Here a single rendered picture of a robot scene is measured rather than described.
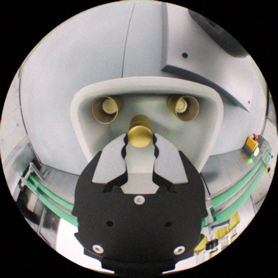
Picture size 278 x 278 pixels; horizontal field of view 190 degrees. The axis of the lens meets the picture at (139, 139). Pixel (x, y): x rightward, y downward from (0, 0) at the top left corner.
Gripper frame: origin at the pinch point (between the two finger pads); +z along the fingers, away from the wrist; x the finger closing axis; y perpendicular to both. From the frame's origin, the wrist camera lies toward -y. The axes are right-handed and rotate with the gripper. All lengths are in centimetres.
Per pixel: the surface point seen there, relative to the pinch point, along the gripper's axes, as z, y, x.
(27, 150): 1, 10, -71
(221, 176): -3.5, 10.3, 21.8
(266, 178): -107, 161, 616
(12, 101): 44, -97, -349
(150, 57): 5.5, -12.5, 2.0
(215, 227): -14.7, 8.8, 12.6
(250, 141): 3, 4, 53
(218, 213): -12.5, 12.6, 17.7
